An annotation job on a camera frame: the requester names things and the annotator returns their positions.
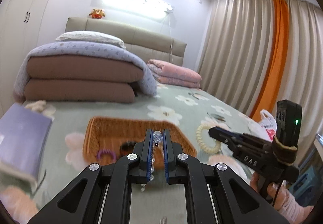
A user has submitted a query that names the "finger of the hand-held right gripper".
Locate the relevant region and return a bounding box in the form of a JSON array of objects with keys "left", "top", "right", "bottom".
[
  {"left": 209, "top": 128, "right": 244, "bottom": 148},
  {"left": 214, "top": 126, "right": 244, "bottom": 137}
]

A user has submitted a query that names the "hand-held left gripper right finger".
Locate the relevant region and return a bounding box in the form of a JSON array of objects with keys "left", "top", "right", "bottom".
[{"left": 163, "top": 129, "right": 289, "bottom": 224}]

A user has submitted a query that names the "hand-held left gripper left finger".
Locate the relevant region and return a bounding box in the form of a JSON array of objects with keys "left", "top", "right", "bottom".
[{"left": 26, "top": 129, "right": 154, "bottom": 224}]

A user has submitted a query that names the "clear crystal bead bracelet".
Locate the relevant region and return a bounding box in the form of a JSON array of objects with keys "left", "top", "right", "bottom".
[{"left": 140, "top": 131, "right": 163, "bottom": 193}]

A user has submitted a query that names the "black hair tie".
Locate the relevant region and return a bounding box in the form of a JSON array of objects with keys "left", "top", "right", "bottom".
[{"left": 119, "top": 140, "right": 138, "bottom": 157}]

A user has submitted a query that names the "cream spiral hair tie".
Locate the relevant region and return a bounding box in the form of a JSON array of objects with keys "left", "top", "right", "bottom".
[{"left": 196, "top": 123, "right": 222, "bottom": 154}]

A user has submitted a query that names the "brown wicker basket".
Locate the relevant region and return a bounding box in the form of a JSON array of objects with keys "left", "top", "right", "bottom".
[{"left": 83, "top": 116, "right": 198, "bottom": 170}]

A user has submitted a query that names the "purple spiral hair tie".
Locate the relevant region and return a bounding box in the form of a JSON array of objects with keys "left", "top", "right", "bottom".
[{"left": 96, "top": 149, "right": 117, "bottom": 161}]

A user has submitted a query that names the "person's right forearm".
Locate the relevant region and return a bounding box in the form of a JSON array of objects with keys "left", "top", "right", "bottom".
[{"left": 274, "top": 189, "right": 315, "bottom": 224}]

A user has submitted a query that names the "person's right hand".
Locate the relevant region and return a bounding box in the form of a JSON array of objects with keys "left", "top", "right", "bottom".
[{"left": 250, "top": 171, "right": 288, "bottom": 206}]

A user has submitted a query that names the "white plastic bag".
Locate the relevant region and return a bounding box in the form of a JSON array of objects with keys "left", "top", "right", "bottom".
[{"left": 254, "top": 109, "right": 278, "bottom": 142}]

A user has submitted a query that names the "teal plastic stool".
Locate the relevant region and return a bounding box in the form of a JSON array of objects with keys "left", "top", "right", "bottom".
[{"left": 288, "top": 164, "right": 316, "bottom": 204}]

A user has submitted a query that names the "green floral bedspread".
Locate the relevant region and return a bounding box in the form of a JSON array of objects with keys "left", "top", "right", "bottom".
[{"left": 0, "top": 83, "right": 275, "bottom": 224}]

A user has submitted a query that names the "folded pink quilt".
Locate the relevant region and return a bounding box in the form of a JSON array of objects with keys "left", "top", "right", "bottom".
[{"left": 147, "top": 59, "right": 202, "bottom": 88}]

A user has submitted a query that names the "beige curtain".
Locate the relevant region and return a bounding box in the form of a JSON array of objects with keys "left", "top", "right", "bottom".
[{"left": 197, "top": 0, "right": 323, "bottom": 164}]

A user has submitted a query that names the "orange curtain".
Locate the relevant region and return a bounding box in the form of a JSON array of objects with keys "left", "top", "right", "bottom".
[{"left": 249, "top": 0, "right": 290, "bottom": 119}]

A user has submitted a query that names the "folded blue and brown quilt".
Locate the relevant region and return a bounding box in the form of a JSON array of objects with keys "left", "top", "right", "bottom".
[{"left": 14, "top": 41, "right": 158, "bottom": 103}]

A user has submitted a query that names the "beige padded headboard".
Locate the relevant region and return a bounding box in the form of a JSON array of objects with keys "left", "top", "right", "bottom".
[{"left": 65, "top": 17, "right": 188, "bottom": 68}]

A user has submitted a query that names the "white fluffy cloth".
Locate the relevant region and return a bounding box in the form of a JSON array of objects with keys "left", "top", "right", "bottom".
[{"left": 24, "top": 100, "right": 56, "bottom": 116}]

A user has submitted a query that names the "blue hardcover book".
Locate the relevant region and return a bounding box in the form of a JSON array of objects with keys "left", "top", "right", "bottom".
[{"left": 0, "top": 103, "right": 53, "bottom": 186}]

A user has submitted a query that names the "white floral pillow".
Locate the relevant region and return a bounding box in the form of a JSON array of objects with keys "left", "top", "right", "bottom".
[{"left": 55, "top": 31, "right": 126, "bottom": 49}]

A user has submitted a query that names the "orange plush toy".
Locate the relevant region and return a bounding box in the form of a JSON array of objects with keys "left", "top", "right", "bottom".
[{"left": 89, "top": 8, "right": 106, "bottom": 19}]

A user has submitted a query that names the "white wardrobe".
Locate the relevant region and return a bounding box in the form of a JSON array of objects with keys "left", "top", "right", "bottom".
[{"left": 0, "top": 0, "right": 70, "bottom": 111}]

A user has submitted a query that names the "bright wall lamp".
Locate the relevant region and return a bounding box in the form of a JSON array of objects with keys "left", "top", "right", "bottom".
[{"left": 102, "top": 0, "right": 174, "bottom": 19}]

